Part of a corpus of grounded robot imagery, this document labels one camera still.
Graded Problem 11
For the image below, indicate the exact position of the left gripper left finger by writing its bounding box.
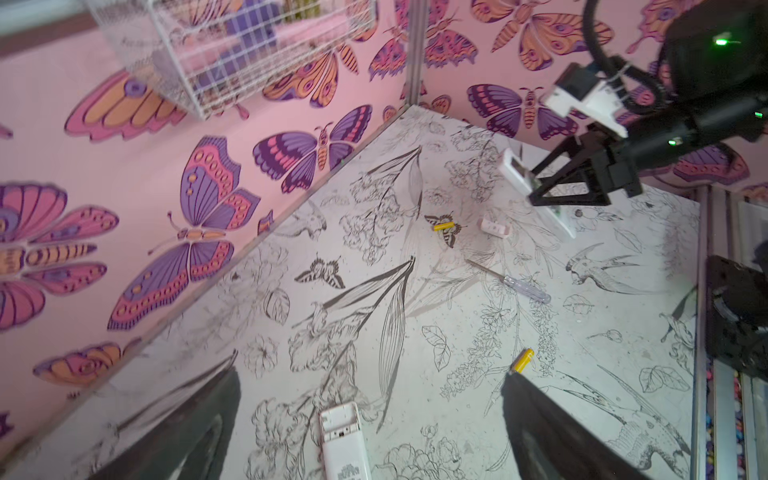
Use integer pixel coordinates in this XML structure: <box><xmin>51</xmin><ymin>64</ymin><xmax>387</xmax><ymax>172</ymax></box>
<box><xmin>91</xmin><ymin>367</ymin><xmax>241</xmax><ymax>479</ymax></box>

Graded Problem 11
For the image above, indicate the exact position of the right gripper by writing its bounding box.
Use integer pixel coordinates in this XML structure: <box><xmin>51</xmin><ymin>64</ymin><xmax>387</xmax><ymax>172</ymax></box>
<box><xmin>528</xmin><ymin>89</ymin><xmax>767</xmax><ymax>207</ymax></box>

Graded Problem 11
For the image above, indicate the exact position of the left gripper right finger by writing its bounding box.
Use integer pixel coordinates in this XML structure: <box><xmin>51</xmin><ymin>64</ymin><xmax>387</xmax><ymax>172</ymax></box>
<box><xmin>501</xmin><ymin>371</ymin><xmax>645</xmax><ymax>480</ymax></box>

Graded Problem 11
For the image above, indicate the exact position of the white remote with display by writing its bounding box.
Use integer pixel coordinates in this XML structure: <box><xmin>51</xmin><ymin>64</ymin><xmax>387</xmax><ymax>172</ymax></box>
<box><xmin>497</xmin><ymin>147</ymin><xmax>578</xmax><ymax>240</ymax></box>

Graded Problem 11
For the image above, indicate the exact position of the yellow battery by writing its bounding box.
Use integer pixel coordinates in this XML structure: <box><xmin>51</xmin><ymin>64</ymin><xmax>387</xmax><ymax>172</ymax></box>
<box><xmin>433</xmin><ymin>222</ymin><xmax>457</xmax><ymax>231</ymax></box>
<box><xmin>509</xmin><ymin>348</ymin><xmax>535</xmax><ymax>374</ymax></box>

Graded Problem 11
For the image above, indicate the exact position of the white battery cover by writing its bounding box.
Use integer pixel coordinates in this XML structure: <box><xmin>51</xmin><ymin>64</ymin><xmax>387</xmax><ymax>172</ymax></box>
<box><xmin>479</xmin><ymin>218</ymin><xmax>511</xmax><ymax>239</ymax></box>

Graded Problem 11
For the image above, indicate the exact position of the clear handled screwdriver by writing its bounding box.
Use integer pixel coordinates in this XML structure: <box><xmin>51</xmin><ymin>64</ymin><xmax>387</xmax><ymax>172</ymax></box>
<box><xmin>465</xmin><ymin>259</ymin><xmax>551</xmax><ymax>304</ymax></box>

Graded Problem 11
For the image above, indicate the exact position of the white remote with green sticker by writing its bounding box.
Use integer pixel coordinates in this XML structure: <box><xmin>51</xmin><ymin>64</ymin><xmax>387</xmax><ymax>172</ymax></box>
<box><xmin>319</xmin><ymin>402</ymin><xmax>372</xmax><ymax>480</ymax></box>

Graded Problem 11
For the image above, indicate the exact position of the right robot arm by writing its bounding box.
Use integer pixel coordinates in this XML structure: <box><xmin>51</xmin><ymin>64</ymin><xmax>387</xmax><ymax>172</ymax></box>
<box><xmin>528</xmin><ymin>1</ymin><xmax>767</xmax><ymax>207</ymax></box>

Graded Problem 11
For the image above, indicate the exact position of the purple item in basket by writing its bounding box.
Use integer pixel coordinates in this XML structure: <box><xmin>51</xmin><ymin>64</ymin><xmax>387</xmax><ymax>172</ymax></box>
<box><xmin>196</xmin><ymin>1</ymin><xmax>282</xmax><ymax>88</ymax></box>

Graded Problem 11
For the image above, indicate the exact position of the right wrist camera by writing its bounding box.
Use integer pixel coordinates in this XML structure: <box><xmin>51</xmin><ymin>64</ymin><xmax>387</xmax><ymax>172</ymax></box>
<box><xmin>543</xmin><ymin>63</ymin><xmax>628</xmax><ymax>138</ymax></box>

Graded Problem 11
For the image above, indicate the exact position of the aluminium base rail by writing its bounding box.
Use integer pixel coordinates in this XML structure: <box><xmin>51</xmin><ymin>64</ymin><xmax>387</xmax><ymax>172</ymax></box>
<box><xmin>691</xmin><ymin>186</ymin><xmax>767</xmax><ymax>479</ymax></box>

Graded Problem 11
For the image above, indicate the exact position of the white wire basket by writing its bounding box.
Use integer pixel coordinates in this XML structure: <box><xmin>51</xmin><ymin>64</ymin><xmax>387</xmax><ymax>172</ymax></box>
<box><xmin>85</xmin><ymin>1</ymin><xmax>378</xmax><ymax>126</ymax></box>

